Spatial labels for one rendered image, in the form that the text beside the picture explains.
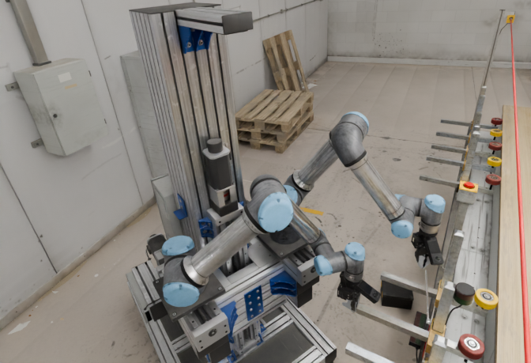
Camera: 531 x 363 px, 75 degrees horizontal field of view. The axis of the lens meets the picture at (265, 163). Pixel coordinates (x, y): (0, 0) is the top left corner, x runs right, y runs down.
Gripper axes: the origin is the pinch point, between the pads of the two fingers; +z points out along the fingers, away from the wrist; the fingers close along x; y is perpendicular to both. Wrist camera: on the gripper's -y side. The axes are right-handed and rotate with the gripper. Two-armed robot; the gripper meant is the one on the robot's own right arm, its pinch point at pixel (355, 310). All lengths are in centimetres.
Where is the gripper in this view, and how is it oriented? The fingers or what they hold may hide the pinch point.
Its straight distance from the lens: 164.7
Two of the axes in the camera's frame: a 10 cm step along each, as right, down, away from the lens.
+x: -5.1, 4.5, -7.3
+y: -8.5, -2.0, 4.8
